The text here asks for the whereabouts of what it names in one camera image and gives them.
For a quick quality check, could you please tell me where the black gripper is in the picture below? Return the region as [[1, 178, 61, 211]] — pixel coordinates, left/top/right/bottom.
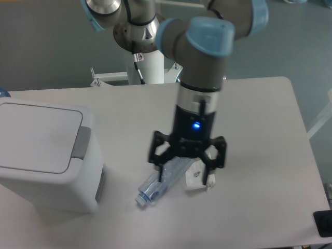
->
[[148, 105, 227, 186]]

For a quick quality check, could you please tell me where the white trash can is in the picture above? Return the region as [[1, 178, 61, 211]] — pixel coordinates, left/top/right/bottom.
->
[[1, 97, 104, 213]]

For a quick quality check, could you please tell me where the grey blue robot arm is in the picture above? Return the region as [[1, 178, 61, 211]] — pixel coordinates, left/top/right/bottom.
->
[[125, 1, 269, 183]]

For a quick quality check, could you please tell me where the blue object behind can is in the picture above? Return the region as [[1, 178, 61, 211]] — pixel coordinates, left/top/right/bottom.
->
[[0, 87, 11, 98]]

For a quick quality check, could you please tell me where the white crumpled wrapper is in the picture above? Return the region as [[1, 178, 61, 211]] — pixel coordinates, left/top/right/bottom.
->
[[181, 159, 216, 193]]

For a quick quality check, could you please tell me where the clear blue plastic bottle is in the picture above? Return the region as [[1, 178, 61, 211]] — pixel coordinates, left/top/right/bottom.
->
[[135, 157, 195, 209]]

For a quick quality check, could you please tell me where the black device at edge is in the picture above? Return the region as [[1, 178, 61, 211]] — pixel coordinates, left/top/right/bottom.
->
[[313, 210, 331, 238]]

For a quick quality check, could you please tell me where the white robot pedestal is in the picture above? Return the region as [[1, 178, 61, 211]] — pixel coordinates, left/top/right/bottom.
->
[[89, 15, 185, 88]]

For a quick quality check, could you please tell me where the black cable on pedestal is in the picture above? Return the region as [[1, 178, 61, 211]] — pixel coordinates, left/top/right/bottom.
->
[[131, 40, 147, 85]]

